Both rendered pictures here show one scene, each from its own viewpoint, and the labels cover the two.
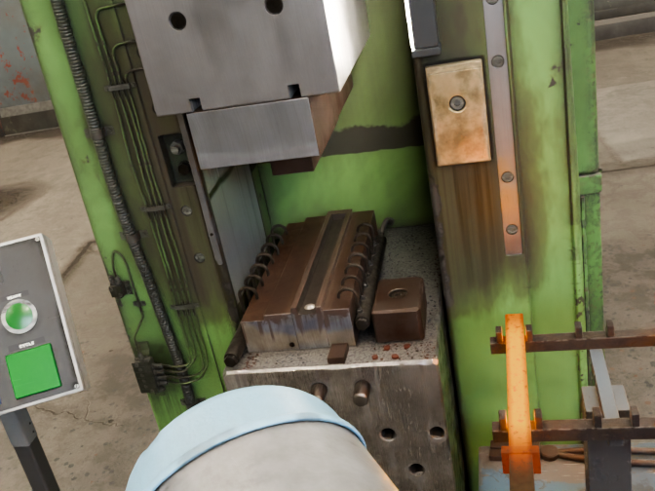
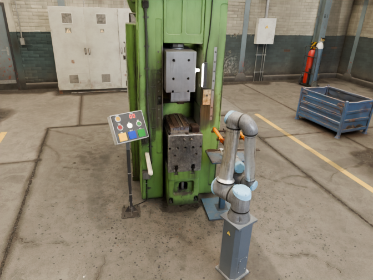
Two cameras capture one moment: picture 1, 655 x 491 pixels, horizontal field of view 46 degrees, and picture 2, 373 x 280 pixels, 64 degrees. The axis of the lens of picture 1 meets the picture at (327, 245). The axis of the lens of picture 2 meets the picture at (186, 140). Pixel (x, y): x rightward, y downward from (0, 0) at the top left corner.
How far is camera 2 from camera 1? 2.06 m
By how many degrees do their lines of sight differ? 24
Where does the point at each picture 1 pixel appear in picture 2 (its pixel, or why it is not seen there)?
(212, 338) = (157, 133)
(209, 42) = (177, 82)
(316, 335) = (182, 130)
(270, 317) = (175, 127)
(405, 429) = (196, 146)
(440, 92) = (204, 93)
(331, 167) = (173, 105)
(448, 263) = (200, 121)
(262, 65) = (184, 86)
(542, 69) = (218, 91)
